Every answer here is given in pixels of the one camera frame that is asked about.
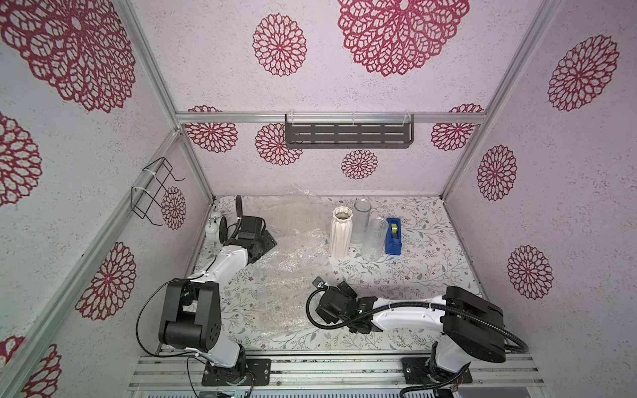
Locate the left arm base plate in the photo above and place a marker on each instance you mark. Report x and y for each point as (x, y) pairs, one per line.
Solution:
(248, 372)

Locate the back clear glass vase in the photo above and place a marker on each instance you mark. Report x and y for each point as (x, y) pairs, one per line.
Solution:
(361, 214)

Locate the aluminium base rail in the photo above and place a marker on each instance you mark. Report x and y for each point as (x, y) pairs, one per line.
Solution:
(319, 371)

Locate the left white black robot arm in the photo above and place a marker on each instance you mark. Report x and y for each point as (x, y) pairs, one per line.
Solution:
(192, 315)

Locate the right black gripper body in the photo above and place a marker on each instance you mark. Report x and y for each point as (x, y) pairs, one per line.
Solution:
(328, 293)

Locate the clear glass vase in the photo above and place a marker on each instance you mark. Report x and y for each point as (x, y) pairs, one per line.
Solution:
(361, 214)
(373, 246)

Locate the black wire wall basket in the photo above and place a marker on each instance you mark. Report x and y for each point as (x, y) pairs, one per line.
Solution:
(143, 198)

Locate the white ribbed ceramic vase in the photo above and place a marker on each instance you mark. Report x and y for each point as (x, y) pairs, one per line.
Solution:
(340, 232)

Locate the grey slotted wall shelf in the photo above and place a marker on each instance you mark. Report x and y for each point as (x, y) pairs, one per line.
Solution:
(352, 135)

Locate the front clear glass vase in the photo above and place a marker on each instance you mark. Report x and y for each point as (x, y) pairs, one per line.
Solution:
(373, 246)

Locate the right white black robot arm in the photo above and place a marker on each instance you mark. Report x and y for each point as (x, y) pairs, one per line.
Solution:
(471, 328)

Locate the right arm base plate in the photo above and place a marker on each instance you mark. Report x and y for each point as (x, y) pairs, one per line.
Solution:
(433, 372)

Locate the blue tape dispenser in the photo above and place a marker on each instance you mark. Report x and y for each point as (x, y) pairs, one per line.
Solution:
(393, 239)

